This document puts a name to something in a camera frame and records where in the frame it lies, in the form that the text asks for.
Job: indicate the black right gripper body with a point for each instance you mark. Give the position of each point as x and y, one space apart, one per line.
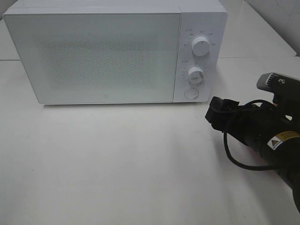
253 124

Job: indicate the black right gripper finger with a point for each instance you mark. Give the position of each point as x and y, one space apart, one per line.
220 111

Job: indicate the round door release button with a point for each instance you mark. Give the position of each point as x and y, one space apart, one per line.
191 94

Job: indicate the white microwave door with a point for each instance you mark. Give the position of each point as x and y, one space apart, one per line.
96 59

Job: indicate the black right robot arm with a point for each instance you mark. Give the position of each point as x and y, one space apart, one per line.
282 156

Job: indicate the white lower microwave knob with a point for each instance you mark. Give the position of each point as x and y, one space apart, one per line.
195 75

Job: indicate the white microwave knob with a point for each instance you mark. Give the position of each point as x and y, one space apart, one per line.
200 45
195 75

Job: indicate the white upper microwave knob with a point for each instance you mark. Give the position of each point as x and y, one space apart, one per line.
200 45

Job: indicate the white microwave oven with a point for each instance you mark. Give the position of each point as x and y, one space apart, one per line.
197 17

